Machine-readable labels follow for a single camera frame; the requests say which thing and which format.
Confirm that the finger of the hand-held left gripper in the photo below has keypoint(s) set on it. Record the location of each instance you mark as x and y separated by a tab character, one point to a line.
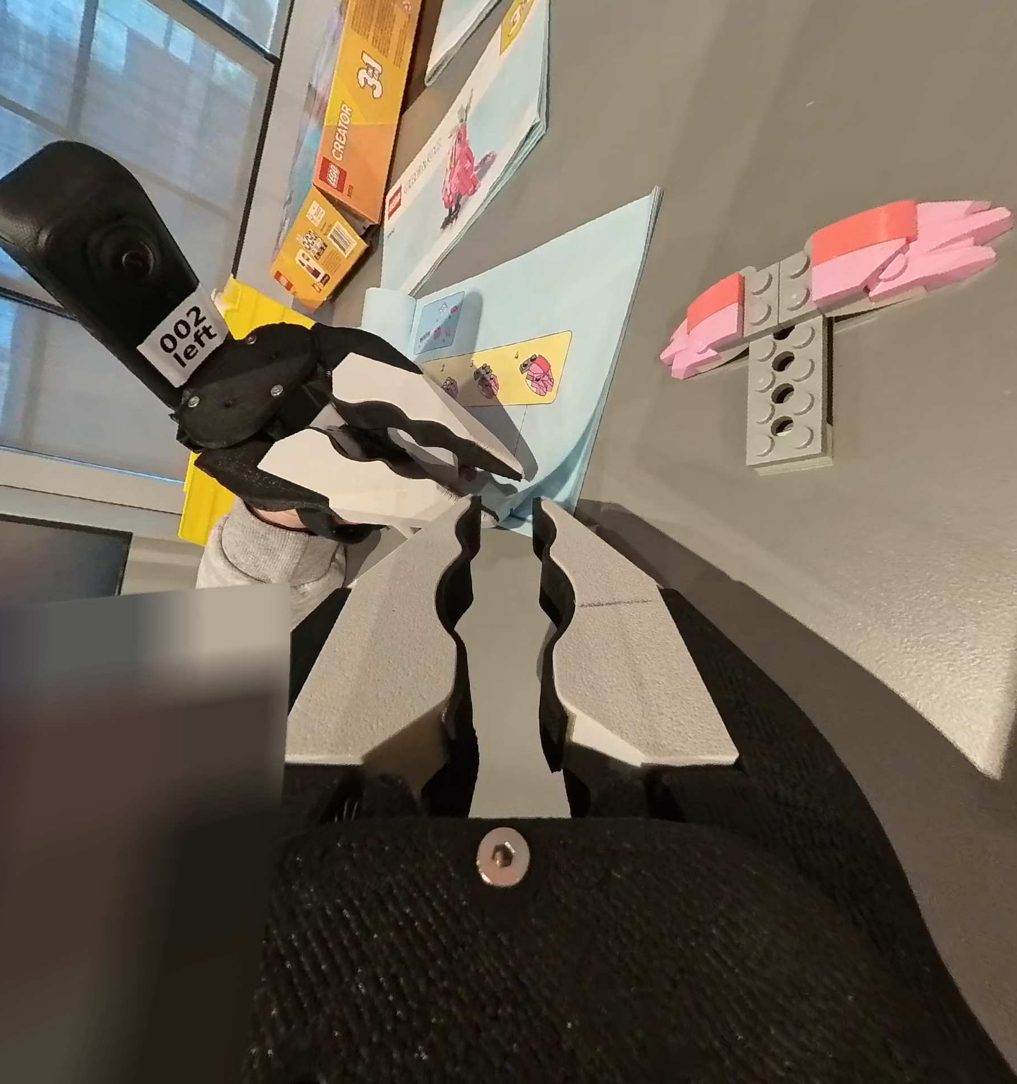
423	406
347	478

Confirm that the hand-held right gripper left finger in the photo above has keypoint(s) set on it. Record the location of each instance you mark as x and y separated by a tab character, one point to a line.
381	660

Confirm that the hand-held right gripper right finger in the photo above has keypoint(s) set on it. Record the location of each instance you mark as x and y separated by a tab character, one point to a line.
635	669

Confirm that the pink and grey brick assembly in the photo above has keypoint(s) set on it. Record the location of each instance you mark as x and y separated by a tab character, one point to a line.
783	364

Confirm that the person's left forearm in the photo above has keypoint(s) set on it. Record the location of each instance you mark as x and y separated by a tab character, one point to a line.
262	559

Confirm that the grey desk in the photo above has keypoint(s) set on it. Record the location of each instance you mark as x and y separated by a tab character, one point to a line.
813	610

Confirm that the person's left hand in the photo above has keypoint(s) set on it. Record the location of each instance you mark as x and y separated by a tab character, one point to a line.
273	516

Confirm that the yellow plastic bin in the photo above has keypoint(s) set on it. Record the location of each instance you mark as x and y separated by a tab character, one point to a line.
207	491

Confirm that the open light blue instruction booklet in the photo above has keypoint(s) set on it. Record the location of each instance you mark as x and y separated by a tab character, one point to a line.
576	296

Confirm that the white flamingo instruction booklet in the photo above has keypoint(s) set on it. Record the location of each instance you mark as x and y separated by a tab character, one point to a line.
491	152

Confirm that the orange toy brick box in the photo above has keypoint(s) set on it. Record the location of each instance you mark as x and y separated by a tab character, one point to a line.
364	110

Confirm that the dark screen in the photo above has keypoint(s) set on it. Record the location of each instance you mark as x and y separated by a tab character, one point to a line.
42	550

